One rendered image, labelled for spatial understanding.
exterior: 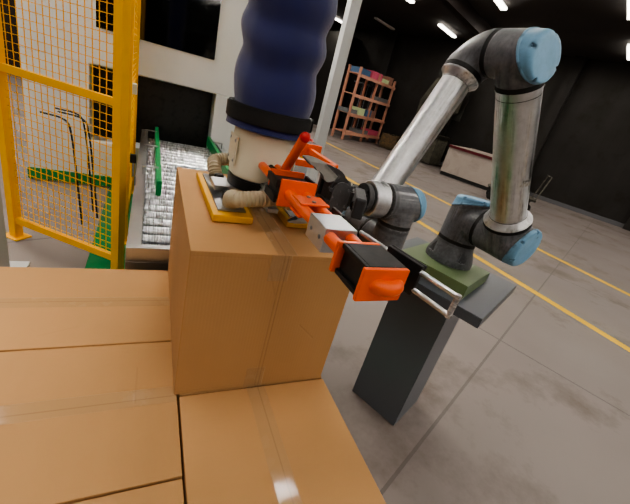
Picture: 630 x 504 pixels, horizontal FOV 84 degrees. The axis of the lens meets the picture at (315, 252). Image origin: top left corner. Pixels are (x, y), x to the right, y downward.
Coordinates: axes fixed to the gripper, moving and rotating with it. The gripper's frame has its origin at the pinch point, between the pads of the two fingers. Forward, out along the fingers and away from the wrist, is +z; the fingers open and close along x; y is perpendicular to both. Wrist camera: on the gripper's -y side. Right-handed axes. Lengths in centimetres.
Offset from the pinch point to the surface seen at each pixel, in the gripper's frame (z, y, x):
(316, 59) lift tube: -5.6, 18.0, 26.8
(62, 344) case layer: 46, 17, -54
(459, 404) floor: -126, 12, -108
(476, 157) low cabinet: -812, 665, -30
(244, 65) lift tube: 9.4, 23.5, 21.4
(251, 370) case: 2.3, -4.4, -47.7
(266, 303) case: 2.5, -4.5, -26.5
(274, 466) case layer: 2, -27, -54
